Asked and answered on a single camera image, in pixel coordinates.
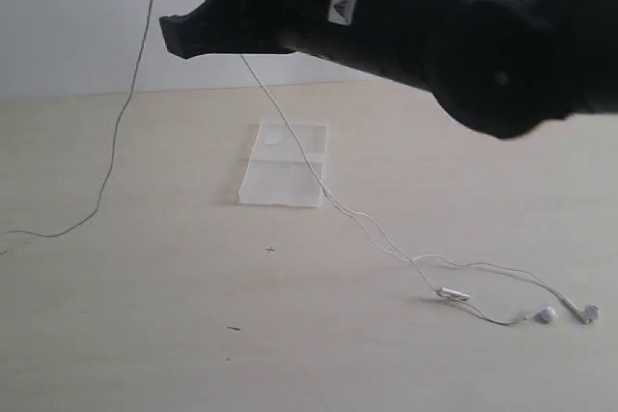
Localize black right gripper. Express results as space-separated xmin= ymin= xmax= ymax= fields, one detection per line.
xmin=159 ymin=0 xmax=328 ymax=58

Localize clear plastic storage box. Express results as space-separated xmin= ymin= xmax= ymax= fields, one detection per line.
xmin=239 ymin=118 xmax=328 ymax=207

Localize white wired earphones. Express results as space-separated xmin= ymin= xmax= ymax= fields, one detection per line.
xmin=1 ymin=0 xmax=601 ymax=327

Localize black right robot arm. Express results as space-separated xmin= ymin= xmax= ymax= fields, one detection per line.
xmin=159 ymin=0 xmax=617 ymax=139

